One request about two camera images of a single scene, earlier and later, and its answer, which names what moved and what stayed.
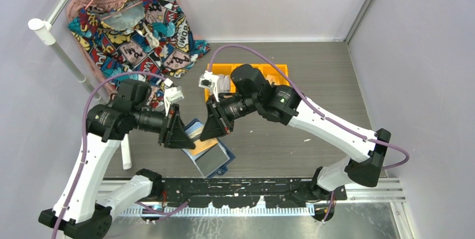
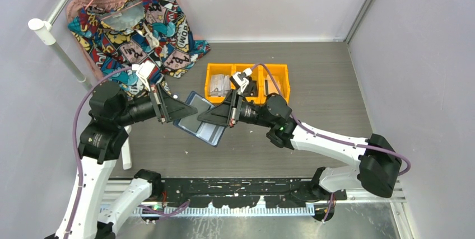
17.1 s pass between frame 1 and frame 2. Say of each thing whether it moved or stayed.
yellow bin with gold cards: stayed
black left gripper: moved
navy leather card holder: moved
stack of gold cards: stayed
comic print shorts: stayed
